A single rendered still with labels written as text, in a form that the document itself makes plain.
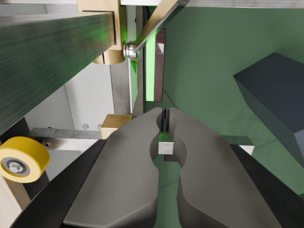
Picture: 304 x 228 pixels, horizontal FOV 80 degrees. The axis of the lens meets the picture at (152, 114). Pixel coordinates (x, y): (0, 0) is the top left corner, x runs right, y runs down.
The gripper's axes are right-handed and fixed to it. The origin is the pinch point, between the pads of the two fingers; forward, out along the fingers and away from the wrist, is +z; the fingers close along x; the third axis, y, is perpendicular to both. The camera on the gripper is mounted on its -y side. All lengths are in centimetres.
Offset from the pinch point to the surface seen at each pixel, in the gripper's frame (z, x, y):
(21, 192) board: 12.8, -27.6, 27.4
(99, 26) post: 8.0, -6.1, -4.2
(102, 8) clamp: 14.0, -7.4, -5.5
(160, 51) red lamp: 30.9, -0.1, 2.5
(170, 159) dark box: 89, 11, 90
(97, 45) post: 6.8, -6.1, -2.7
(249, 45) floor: 101, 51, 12
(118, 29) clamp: 14.0, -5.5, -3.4
